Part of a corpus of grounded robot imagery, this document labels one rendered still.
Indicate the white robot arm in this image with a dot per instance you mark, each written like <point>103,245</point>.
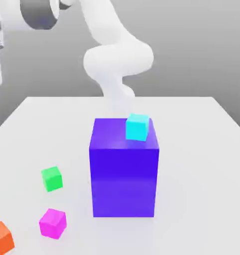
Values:
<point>119,57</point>

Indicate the small green cube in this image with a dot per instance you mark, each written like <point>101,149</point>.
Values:
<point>52,180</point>

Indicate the small magenta cube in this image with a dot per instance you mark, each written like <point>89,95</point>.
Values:
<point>51,224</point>

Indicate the small cyan cube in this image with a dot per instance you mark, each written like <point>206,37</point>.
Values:
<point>136,129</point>

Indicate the small orange cube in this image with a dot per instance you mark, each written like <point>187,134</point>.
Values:
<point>1,239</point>

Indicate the large purple box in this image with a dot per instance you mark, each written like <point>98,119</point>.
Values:
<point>123,179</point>

